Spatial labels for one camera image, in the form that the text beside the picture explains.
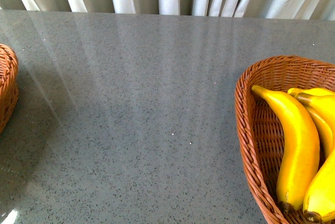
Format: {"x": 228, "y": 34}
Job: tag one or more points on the yellow banana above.
{"x": 301, "y": 155}
{"x": 319, "y": 199}
{"x": 324, "y": 131}

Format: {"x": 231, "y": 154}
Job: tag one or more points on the brown wicker basket right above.
{"x": 260, "y": 132}

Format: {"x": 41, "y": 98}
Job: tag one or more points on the brown wicker basket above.
{"x": 9, "y": 87}
{"x": 260, "y": 132}

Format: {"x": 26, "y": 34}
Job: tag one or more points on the yellow banana front in basket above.
{"x": 301, "y": 155}

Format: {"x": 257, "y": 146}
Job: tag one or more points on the brown wicker basket left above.
{"x": 9, "y": 87}

